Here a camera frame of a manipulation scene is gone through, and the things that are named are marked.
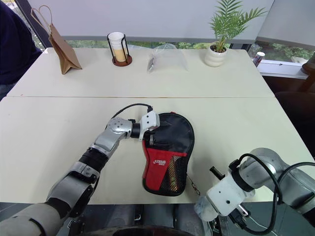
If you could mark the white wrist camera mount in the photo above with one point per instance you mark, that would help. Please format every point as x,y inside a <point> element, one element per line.
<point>221,196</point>
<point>150,120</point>

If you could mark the brown paper bag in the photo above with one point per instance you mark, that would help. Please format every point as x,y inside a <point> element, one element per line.
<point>65,56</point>

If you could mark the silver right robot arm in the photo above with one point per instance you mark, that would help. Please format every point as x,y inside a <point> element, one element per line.
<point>265,159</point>

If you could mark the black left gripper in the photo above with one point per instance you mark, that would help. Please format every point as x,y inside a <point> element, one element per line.
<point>151,130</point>

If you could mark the red and white can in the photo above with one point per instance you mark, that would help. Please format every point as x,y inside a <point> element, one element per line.
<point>259,57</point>

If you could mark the black paddle cover bag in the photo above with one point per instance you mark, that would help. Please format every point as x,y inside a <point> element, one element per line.
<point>157,169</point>

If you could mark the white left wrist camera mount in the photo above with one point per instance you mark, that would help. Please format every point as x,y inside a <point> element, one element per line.
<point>150,120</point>

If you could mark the stack of white paper cups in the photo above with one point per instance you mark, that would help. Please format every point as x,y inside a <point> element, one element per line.
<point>115,39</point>

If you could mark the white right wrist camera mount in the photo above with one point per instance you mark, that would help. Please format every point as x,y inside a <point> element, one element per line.
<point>221,196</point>

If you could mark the clear plastic bag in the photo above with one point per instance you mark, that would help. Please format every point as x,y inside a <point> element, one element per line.
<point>169,61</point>

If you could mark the person in dark navy clothing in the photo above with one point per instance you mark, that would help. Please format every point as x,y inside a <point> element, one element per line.
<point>14,49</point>

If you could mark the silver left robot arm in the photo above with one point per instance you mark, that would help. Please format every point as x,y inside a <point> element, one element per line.
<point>118,127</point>

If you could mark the green plant in white pot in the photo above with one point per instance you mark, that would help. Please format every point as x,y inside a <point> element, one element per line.
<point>215,59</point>

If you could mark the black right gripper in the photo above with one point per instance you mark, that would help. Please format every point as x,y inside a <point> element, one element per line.
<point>216,172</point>

